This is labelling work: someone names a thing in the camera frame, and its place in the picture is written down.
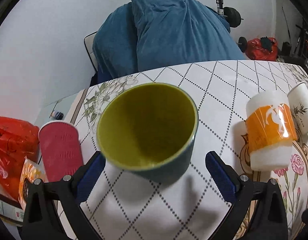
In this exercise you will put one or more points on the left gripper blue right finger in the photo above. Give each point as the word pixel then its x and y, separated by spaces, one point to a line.
pixel 223 175

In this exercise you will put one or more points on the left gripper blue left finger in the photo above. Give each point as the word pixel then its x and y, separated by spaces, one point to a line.
pixel 91 172

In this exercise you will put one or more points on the dark green cup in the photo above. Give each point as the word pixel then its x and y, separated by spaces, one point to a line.
pixel 149 130

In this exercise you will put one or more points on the red paper cup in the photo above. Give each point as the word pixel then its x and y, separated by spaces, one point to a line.
pixel 60 149

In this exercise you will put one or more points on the orange and white cup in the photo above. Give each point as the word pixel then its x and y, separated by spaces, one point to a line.
pixel 268 131

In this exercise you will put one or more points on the white paper cup upright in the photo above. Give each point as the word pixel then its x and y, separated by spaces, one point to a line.
pixel 298 100

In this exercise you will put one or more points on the floral patterned tablecloth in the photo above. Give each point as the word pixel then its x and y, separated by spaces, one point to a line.
pixel 125 206

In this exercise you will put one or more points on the small dark blue device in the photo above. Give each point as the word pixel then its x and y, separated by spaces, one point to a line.
pixel 56 115

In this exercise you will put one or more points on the red plastic bag on table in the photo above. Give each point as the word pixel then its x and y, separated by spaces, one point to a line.
pixel 18 142

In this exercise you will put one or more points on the red bag on floor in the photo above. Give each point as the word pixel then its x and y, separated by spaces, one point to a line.
pixel 262 49

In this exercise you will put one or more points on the dumbbell on floor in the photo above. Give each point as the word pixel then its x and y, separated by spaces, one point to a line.
pixel 242 44

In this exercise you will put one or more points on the blue blanket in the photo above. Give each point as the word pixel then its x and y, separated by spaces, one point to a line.
pixel 148 34

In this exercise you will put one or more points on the barbell weight rack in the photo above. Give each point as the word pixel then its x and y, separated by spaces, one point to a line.
pixel 232 16

